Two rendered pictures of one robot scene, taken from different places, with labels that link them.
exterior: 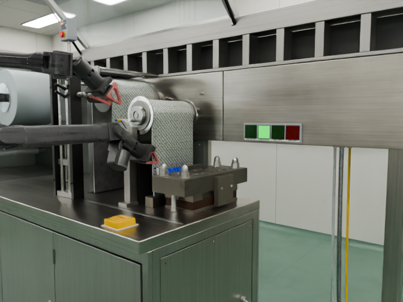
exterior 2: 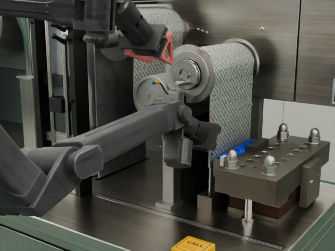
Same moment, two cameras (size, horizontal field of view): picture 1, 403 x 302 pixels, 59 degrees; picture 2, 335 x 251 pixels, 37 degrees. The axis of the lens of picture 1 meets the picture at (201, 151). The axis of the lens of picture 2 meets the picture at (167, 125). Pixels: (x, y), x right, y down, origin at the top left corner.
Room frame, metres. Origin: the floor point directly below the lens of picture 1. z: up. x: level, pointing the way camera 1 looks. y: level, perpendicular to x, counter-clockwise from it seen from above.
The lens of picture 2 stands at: (0.14, 0.39, 1.43)
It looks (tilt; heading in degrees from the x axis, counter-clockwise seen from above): 14 degrees down; 355
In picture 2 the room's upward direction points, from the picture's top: straight up
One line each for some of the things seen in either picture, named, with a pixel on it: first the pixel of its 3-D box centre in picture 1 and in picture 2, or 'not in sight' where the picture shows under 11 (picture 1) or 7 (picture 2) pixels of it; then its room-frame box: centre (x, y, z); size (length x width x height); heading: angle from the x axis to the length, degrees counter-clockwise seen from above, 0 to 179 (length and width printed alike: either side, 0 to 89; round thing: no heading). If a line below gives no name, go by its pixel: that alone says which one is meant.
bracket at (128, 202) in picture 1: (127, 166); (169, 150); (1.38, 0.29, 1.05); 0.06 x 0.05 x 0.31; 141
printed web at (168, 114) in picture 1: (141, 136); (172, 97); (1.56, 0.26, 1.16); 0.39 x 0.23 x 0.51; 51
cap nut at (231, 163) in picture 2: (163, 169); (232, 158); (1.30, 0.14, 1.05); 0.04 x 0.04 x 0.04
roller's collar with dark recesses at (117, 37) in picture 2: (96, 95); (107, 36); (1.52, 0.44, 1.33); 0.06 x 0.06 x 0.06; 51
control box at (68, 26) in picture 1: (66, 30); not in sight; (1.75, 0.64, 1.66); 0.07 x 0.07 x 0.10; 50
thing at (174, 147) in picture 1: (173, 151); (231, 123); (1.44, 0.11, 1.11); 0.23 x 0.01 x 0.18; 141
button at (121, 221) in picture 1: (119, 222); (193, 250); (1.10, 0.26, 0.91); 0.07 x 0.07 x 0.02; 51
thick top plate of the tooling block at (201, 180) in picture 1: (202, 178); (276, 164); (1.40, -0.01, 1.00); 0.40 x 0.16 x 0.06; 141
